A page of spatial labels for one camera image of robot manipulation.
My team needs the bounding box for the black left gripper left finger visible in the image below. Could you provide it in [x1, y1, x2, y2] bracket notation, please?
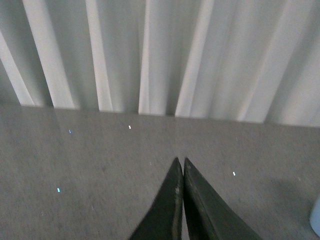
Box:
[129, 157, 184, 240]

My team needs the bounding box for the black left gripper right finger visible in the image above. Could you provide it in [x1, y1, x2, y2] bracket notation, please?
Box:
[183, 158, 261, 240]

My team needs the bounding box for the blue plastic cup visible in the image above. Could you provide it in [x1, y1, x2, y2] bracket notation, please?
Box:
[309, 196, 320, 236]

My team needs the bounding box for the white pleated curtain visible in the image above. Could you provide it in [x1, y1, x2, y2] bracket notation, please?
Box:
[0, 0, 320, 127]

